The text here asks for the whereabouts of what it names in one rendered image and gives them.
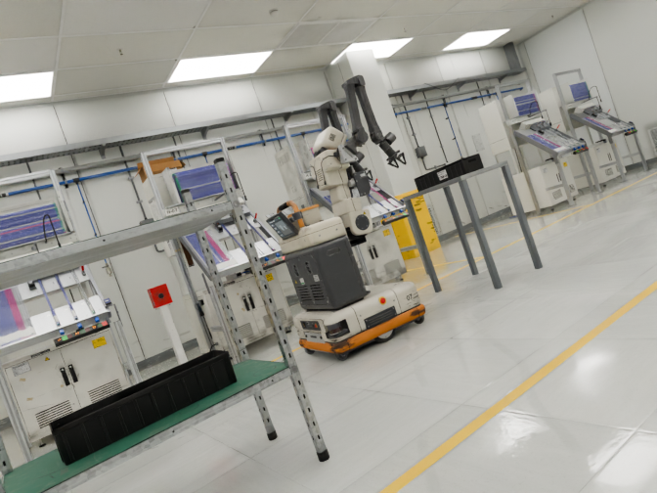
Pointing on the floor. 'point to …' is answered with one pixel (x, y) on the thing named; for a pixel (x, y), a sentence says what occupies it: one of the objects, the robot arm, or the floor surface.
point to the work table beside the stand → (473, 224)
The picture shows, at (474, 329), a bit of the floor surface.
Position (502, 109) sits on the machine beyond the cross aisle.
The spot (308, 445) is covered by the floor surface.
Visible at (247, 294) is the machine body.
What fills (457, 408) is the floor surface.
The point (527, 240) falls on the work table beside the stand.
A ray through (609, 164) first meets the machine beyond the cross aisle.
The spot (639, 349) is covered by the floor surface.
